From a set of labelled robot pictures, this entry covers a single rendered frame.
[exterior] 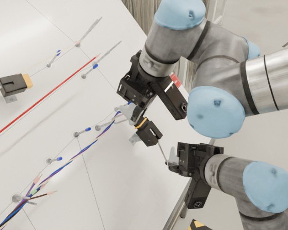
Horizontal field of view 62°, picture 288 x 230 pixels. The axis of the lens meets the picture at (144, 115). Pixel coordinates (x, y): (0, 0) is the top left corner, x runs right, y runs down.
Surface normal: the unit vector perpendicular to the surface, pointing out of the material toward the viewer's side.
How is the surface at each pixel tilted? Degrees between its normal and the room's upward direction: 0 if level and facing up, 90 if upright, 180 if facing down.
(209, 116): 90
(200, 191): 74
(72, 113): 46
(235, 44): 25
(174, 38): 90
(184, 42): 78
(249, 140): 0
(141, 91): 21
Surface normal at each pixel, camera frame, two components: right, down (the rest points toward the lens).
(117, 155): 0.60, -0.22
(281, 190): 0.38, 0.00
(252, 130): -0.03, -0.70
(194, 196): 0.25, 0.47
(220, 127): -0.29, 0.69
